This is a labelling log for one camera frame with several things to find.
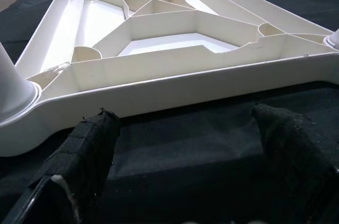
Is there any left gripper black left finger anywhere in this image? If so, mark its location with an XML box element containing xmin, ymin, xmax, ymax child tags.
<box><xmin>5</xmin><ymin>107</ymin><xmax>122</xmax><ymax>224</ymax></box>

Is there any white plastic children table top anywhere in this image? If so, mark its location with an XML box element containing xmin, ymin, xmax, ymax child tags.
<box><xmin>0</xmin><ymin>0</ymin><xmax>339</xmax><ymax>158</ymax></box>

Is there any white plastic table leg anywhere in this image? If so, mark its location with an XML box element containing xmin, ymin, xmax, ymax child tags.
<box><xmin>0</xmin><ymin>41</ymin><xmax>41</xmax><ymax>126</ymax></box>
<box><xmin>323</xmin><ymin>28</ymin><xmax>339</xmax><ymax>48</ymax></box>

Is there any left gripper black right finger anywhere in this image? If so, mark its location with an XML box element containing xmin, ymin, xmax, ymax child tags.
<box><xmin>250</xmin><ymin>103</ymin><xmax>339</xmax><ymax>224</ymax></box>

